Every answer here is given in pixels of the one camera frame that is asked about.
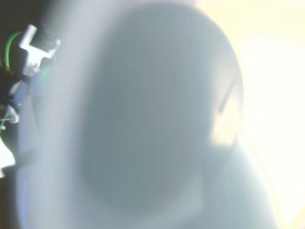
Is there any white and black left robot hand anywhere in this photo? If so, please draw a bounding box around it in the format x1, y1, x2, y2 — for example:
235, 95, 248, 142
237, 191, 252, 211
166, 78, 278, 229

